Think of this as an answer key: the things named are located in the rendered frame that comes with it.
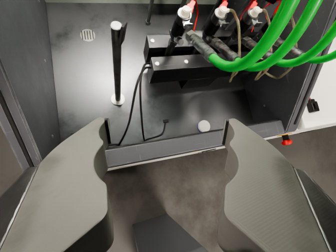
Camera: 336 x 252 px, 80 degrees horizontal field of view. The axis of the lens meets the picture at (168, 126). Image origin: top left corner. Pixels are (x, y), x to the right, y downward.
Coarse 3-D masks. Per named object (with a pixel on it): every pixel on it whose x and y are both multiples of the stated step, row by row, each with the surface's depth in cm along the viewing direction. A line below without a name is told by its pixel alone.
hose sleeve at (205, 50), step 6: (192, 36) 36; (198, 36) 36; (192, 42) 36; (198, 42) 34; (204, 42) 34; (198, 48) 34; (204, 48) 33; (210, 48) 32; (204, 54) 32; (210, 54) 31; (216, 54) 32
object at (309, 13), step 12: (312, 0) 23; (312, 12) 24; (300, 24) 25; (288, 36) 27; (300, 36) 26; (216, 48) 44; (228, 48) 41; (288, 48) 27; (264, 60) 31; (276, 60) 30
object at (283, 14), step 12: (288, 0) 17; (276, 12) 19; (288, 12) 18; (276, 24) 19; (264, 36) 20; (276, 36) 20; (264, 48) 21; (216, 60) 30; (240, 60) 24; (252, 60) 23
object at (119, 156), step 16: (256, 128) 57; (272, 128) 58; (128, 144) 48; (144, 144) 49; (160, 144) 50; (176, 144) 50; (192, 144) 51; (208, 144) 52; (112, 160) 46; (128, 160) 47; (144, 160) 52
